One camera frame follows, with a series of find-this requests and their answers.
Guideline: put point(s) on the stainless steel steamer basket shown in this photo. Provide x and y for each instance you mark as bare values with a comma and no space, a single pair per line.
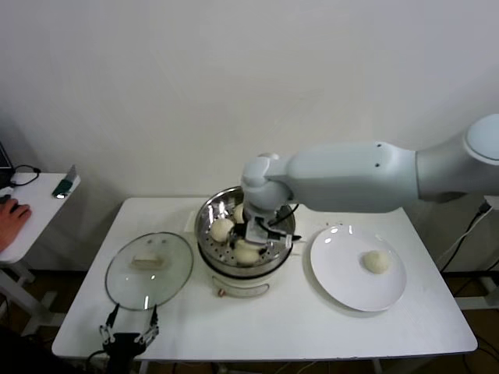
206,230

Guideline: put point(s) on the white steamed baozi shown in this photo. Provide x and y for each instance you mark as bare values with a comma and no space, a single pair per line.
238,213
221,230
245,257
377,262

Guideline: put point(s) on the round white plate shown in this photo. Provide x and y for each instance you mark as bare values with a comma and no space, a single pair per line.
339,272

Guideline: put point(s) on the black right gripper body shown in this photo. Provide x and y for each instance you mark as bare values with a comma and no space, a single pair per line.
257,231

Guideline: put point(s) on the green and white gadget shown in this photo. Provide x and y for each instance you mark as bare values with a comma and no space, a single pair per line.
62,187

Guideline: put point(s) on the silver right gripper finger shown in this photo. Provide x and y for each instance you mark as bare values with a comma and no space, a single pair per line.
266,251
237,238

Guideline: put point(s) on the person's bare hand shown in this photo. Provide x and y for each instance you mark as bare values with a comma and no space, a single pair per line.
11,222

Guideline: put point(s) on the small white black gadget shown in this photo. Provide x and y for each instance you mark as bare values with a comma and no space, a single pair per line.
4,191

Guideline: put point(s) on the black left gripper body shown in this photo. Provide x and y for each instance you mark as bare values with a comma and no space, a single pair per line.
122,341

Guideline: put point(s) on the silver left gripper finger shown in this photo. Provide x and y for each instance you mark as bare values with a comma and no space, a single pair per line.
151,328
107,327

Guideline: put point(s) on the stainless steel steamer pot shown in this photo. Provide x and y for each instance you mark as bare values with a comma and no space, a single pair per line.
241,280

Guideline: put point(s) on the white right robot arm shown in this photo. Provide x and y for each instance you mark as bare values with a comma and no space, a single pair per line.
351,179

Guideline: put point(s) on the white floor frame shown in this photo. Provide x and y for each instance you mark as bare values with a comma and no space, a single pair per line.
489,288

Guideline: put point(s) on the dark computer monitor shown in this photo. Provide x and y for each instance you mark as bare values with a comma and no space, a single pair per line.
3,159

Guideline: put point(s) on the white side table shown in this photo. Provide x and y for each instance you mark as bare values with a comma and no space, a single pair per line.
43,226

